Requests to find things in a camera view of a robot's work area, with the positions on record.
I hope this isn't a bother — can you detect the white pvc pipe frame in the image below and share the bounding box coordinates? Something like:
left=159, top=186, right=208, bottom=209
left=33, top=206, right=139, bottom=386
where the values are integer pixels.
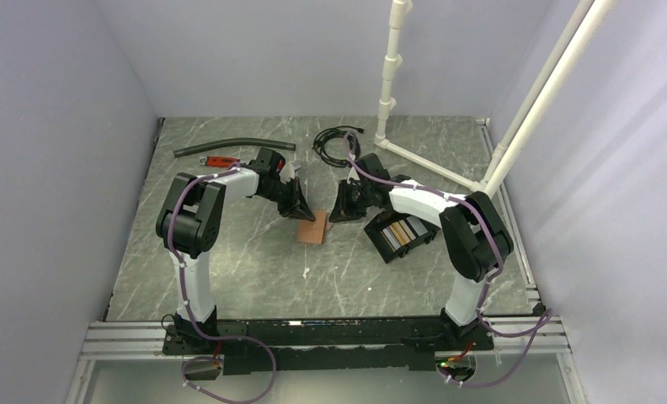
left=366, top=1, right=611, bottom=190

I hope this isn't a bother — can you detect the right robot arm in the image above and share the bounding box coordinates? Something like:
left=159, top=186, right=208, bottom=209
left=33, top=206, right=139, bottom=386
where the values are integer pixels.
left=329, top=153, right=514, bottom=349

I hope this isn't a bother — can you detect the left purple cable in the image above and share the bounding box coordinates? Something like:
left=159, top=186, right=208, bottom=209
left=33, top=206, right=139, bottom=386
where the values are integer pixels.
left=166, top=167, right=279, bottom=404

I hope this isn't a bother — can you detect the coiled black cable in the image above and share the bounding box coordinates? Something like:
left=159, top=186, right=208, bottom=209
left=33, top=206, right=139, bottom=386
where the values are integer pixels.
left=312, top=125, right=365, bottom=168

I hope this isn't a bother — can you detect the black card box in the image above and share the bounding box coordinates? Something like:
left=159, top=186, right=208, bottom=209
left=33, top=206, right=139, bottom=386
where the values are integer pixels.
left=364, top=211, right=440, bottom=263

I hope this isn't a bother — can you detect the black rubber hose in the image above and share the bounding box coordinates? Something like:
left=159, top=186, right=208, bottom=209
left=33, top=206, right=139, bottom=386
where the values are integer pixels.
left=173, top=136, right=296, bottom=159

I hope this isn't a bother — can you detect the aluminium extrusion frame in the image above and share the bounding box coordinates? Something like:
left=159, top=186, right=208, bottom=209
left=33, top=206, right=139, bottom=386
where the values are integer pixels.
left=66, top=316, right=588, bottom=403

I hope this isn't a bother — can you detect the white card stack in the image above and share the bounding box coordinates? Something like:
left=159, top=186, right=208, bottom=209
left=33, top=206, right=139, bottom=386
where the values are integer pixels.
left=381, top=227, right=402, bottom=252

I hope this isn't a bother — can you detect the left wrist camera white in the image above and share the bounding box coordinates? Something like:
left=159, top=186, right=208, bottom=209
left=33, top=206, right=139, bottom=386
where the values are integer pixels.
left=279, top=161, right=301, bottom=183

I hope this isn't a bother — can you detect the brown leather card holder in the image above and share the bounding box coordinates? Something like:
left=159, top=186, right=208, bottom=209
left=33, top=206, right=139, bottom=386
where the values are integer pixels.
left=296, top=210, right=332, bottom=245

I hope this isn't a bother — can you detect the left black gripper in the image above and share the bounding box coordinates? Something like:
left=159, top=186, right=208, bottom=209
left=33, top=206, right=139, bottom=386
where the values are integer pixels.
left=261, top=178, right=316, bottom=223

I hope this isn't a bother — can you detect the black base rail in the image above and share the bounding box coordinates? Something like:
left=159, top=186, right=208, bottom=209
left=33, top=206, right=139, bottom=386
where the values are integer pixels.
left=163, top=315, right=494, bottom=375

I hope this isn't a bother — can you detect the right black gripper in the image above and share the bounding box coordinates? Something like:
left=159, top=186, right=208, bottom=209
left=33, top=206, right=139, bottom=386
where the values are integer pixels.
left=329, top=179, right=373, bottom=223

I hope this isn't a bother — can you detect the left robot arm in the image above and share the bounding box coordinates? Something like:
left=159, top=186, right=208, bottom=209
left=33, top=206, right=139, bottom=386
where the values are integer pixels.
left=156, top=147, right=316, bottom=354

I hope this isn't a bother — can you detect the red handled adjustable wrench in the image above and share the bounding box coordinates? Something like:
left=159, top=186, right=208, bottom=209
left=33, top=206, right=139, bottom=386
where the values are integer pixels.
left=199, top=156, right=251, bottom=169

